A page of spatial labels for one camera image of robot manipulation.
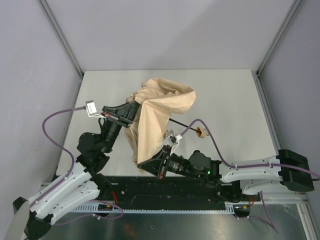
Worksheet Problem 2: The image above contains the left aluminium frame post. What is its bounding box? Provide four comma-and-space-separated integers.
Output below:
37, 0, 84, 79

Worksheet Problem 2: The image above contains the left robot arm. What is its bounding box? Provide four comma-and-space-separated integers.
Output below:
4, 100, 140, 240

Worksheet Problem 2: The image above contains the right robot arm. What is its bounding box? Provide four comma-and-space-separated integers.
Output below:
137, 145, 315, 195

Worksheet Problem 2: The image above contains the right aluminium frame post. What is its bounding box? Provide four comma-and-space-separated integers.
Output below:
257, 0, 305, 76

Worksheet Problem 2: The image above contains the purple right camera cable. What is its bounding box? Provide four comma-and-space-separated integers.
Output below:
178, 119, 320, 182

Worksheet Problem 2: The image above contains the grey cable duct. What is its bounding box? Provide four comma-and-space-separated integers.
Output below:
71, 201, 253, 214

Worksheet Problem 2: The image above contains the purple camera cable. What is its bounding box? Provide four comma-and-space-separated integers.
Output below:
4, 106, 88, 238
178, 119, 320, 182

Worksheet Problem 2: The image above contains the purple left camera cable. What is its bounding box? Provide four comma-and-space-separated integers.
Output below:
4, 106, 88, 238

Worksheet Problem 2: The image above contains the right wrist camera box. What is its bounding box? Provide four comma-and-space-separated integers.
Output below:
164, 129, 182, 153

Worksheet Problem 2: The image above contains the aluminium frame post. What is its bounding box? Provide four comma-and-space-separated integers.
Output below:
37, 0, 84, 79
257, 0, 305, 76

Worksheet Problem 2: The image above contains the beige folding umbrella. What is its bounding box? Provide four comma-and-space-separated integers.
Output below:
124, 77, 196, 165

